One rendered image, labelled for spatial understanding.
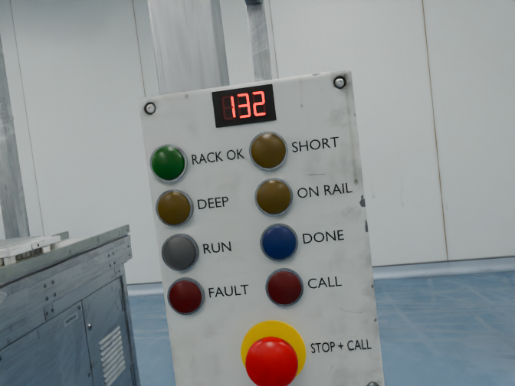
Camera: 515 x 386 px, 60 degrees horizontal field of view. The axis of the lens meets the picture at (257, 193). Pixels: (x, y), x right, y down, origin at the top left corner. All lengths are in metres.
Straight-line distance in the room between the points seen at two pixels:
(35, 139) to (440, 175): 3.57
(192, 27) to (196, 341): 0.28
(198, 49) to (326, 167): 0.17
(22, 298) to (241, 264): 1.02
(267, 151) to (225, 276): 0.11
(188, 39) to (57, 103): 4.11
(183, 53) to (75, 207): 4.04
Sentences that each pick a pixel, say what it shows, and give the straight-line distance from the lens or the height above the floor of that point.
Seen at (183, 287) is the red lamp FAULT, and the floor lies 0.91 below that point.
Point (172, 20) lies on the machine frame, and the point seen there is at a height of 1.14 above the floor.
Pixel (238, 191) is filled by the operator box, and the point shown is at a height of 0.98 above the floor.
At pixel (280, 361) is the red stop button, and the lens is 0.35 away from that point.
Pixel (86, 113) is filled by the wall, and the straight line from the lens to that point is 4.36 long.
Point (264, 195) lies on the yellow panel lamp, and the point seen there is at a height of 0.98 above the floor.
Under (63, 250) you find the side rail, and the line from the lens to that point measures 1.50.
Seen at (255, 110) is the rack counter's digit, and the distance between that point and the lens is 0.35.
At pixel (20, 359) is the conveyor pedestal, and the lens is 1.42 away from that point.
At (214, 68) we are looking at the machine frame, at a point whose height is 1.10.
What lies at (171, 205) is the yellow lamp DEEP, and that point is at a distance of 0.36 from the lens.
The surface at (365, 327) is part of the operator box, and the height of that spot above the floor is 0.87.
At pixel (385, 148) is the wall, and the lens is 3.73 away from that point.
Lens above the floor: 1.00
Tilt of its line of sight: 3 degrees down
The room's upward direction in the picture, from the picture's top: 7 degrees counter-clockwise
